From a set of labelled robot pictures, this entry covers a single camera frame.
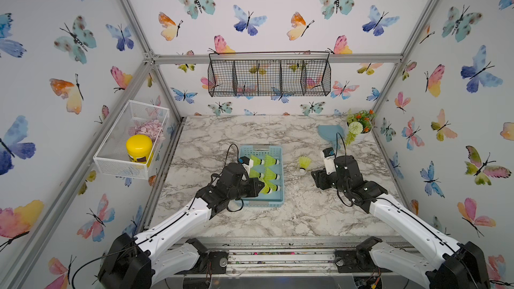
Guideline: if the yellow shuttlecock nested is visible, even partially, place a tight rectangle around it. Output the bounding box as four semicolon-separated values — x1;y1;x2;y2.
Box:
298;156;312;174
260;185;271;194

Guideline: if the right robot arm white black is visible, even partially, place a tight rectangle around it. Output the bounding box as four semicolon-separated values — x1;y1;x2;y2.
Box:
311;148;491;288

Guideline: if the artificial plant in white pot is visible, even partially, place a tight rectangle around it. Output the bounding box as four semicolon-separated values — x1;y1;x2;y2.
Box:
345;109;376;144

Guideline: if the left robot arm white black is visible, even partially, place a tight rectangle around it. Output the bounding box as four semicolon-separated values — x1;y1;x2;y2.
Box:
97;163;265;288

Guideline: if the yellow lidded jar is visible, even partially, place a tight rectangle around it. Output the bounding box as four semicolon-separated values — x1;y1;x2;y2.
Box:
126;135;153;167

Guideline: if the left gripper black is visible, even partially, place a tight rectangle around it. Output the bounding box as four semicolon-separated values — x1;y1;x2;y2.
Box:
226;178;265;202

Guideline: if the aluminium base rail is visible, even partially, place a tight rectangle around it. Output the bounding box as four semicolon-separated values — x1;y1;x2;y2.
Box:
198;235;392;278

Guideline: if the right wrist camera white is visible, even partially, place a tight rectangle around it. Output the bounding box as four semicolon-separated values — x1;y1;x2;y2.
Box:
321;147;336;175

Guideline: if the pink round item in basket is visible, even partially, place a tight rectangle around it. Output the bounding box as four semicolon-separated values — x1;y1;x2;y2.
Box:
135;120;165;142

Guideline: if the black wire wall basket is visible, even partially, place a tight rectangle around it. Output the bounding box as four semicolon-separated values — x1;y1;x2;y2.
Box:
204;51;332;97

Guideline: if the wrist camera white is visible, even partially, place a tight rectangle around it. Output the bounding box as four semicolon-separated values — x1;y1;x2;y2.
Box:
321;147;336;175
238;157;254;174

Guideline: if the white mesh wall basket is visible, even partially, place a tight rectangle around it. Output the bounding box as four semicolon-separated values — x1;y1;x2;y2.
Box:
94;100;169;179

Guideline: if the light blue plastic scoop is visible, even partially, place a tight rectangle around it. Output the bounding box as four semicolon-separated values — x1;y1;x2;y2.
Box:
317;125;345;150

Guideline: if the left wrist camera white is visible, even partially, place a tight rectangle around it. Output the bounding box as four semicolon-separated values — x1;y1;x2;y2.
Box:
238;157;254;174

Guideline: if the light blue plastic storage basket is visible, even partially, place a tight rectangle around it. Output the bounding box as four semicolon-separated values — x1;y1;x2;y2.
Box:
239;144;285;207

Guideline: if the yellow shuttlecock bottom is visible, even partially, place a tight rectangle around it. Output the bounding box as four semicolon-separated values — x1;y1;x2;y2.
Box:
264;155;281;167

